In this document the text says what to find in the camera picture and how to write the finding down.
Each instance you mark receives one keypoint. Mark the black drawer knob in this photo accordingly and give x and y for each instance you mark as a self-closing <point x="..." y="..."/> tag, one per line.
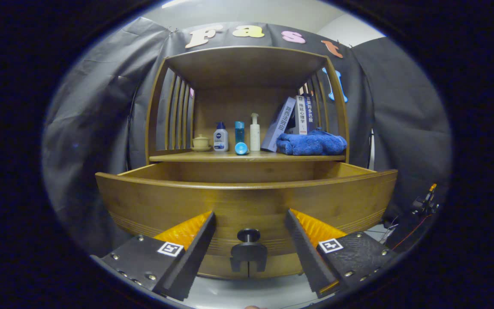
<point x="248" y="235"/>

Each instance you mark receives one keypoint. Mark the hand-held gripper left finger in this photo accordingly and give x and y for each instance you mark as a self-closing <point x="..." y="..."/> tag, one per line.
<point x="191" y="257"/>

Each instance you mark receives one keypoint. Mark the white pump bottle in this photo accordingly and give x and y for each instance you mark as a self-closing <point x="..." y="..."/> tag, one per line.
<point x="254" y="135"/>

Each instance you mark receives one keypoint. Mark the blue folded towel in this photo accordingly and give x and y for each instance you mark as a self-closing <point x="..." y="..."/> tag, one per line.
<point x="311" y="143"/>

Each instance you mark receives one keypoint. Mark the wooden cabinet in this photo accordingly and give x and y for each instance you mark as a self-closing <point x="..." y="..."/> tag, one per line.
<point x="247" y="64"/>

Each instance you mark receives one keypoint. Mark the light stand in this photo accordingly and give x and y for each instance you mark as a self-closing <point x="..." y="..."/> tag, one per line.
<point x="371" y="150"/>

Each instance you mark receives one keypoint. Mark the wooden cabinet door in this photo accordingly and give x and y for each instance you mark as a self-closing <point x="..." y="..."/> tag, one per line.
<point x="217" y="268"/>
<point x="281" y="266"/>

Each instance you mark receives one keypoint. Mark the beige lidded teacup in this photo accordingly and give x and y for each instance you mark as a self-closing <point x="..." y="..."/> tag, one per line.
<point x="200" y="141"/>

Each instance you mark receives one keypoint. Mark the wooden countertop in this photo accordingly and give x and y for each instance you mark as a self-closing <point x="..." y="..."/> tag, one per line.
<point x="272" y="156"/>

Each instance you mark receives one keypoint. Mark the pale lavender book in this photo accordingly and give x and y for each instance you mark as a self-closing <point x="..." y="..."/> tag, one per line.
<point x="279" y="126"/>

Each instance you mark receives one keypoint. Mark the clear blue slim bottle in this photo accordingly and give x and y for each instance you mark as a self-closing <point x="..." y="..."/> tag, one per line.
<point x="239" y="131"/>

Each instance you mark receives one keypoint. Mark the white blue-capped lotion bottle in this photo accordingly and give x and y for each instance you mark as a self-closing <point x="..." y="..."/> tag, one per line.
<point x="220" y="139"/>

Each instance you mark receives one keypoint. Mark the blue squeeze tube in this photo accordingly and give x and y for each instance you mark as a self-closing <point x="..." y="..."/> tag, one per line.
<point x="241" y="148"/>

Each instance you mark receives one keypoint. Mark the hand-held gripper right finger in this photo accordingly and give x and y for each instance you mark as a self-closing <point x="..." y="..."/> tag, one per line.
<point x="305" y="253"/>

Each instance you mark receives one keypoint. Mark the blue spine book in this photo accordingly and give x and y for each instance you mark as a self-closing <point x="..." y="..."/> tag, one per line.
<point x="310" y="113"/>

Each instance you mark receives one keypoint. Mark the white spine book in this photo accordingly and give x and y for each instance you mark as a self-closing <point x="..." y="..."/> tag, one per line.
<point x="302" y="116"/>

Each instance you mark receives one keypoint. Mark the black orange clamp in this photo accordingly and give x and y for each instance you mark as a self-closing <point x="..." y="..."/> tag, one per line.
<point x="425" y="201"/>

